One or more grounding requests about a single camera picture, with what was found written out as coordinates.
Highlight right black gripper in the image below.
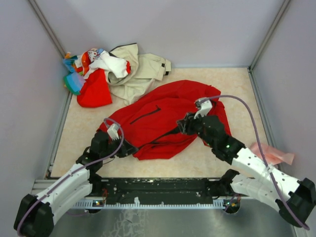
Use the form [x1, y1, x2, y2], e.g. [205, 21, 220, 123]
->
[176, 109, 215, 148]

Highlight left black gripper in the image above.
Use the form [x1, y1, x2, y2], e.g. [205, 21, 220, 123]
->
[101, 134, 139, 159]

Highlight red zip jacket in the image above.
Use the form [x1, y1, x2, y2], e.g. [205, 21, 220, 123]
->
[108, 80, 231, 160]

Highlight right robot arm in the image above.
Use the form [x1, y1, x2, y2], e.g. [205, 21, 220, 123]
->
[177, 113, 316, 229]

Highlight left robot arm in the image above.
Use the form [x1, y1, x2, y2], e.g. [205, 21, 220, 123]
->
[14, 131, 138, 237]

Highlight beige jacket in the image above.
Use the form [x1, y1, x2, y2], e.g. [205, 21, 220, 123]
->
[108, 43, 171, 105]

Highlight red cloth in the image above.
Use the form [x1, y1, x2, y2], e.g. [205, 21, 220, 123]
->
[77, 69, 112, 108]

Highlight colourful striped cloth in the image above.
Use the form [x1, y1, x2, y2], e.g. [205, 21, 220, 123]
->
[62, 52, 85, 95]

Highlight pink cloth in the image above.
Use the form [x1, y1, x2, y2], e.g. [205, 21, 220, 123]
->
[249, 142, 294, 165]

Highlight white printed shirt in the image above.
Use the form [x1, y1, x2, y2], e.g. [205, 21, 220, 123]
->
[73, 48, 131, 79]

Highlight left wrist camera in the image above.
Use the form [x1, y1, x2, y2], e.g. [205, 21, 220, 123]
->
[107, 123, 120, 141]

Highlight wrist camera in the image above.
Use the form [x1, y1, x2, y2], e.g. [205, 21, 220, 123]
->
[107, 123, 120, 141]
[194, 97, 213, 119]

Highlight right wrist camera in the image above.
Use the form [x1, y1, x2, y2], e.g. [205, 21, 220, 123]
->
[194, 97, 213, 119]

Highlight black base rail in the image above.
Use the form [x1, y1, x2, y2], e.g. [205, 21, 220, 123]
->
[74, 176, 247, 205]

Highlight aluminium frame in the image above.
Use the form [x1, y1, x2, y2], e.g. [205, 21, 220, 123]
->
[29, 0, 316, 237]

